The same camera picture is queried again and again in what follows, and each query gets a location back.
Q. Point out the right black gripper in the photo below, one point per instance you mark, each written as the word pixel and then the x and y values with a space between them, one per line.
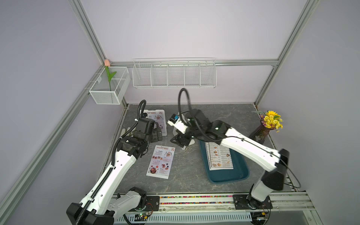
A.
pixel 179 139

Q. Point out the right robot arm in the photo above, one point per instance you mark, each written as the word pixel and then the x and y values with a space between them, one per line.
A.
pixel 274 162

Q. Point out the white mesh wall basket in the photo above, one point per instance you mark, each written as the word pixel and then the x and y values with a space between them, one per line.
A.
pixel 100 91

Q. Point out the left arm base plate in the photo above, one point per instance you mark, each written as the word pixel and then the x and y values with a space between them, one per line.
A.
pixel 148 204

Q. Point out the white green work glove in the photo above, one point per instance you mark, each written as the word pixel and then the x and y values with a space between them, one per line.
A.
pixel 123 131

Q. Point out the white ventilation grille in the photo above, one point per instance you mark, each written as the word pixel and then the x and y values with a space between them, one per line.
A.
pixel 190 218

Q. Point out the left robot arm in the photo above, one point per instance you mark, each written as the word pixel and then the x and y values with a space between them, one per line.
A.
pixel 96 208

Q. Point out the pink artificial tulip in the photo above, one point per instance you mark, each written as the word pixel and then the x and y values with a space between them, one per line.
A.
pixel 110 75

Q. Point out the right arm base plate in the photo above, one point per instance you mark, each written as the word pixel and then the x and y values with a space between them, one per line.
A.
pixel 241 202

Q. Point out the dim sum menu sheet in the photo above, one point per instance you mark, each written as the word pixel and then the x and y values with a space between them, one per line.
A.
pixel 219 157

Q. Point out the white wire wall shelf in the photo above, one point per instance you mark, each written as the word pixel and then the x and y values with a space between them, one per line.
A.
pixel 174 72

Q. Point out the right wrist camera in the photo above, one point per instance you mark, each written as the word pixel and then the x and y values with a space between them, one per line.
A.
pixel 176 121

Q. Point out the teal plastic tray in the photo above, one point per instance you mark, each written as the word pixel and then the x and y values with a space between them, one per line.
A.
pixel 239 172

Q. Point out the white menu holder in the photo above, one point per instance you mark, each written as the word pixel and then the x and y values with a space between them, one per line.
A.
pixel 158 121
pixel 181 140

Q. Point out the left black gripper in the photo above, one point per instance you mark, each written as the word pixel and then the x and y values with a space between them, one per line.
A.
pixel 157 135

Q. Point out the yellow flower bouquet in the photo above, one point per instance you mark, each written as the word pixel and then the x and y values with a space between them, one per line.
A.
pixel 270 120

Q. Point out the red special menu sheet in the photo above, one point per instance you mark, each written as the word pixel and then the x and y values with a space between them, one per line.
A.
pixel 161 162

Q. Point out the dark purple vase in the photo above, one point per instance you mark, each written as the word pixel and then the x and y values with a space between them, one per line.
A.
pixel 260 134

